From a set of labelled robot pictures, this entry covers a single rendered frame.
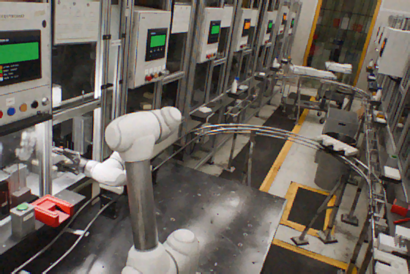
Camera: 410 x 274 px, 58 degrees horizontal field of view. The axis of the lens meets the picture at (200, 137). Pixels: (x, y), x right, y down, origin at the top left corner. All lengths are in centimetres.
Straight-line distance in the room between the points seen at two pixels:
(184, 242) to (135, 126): 58
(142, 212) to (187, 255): 32
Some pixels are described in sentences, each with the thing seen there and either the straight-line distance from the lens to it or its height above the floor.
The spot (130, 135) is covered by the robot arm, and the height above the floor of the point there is 144.
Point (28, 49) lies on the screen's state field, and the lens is 162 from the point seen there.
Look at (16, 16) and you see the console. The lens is 159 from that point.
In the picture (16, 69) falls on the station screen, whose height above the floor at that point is 159.
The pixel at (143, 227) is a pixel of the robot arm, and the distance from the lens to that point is 152.
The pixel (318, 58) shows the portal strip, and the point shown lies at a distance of 983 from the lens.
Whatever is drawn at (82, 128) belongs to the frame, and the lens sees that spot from 233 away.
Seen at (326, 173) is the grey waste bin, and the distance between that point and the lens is 456.
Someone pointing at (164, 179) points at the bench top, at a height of 68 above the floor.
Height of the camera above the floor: 197
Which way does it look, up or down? 22 degrees down
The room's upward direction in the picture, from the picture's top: 9 degrees clockwise
